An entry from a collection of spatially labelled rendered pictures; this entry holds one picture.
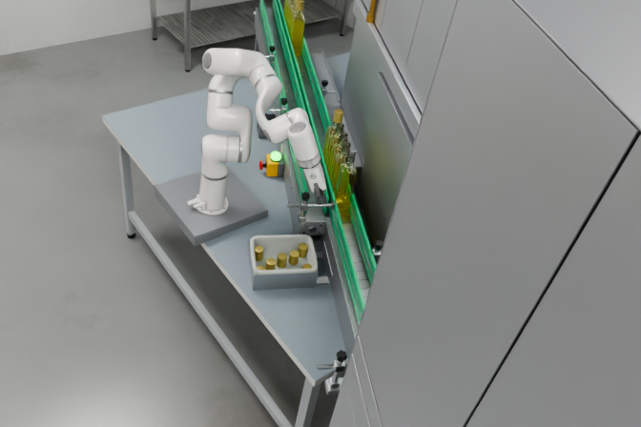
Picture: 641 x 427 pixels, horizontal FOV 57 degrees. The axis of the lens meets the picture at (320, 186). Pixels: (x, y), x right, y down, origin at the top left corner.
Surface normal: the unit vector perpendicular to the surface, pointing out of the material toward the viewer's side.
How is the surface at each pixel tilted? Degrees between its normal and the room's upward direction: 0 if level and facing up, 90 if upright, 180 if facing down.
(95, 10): 90
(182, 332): 0
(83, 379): 0
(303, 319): 0
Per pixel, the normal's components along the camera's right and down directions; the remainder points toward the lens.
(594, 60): 0.14, -0.76
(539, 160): -0.98, 0.00
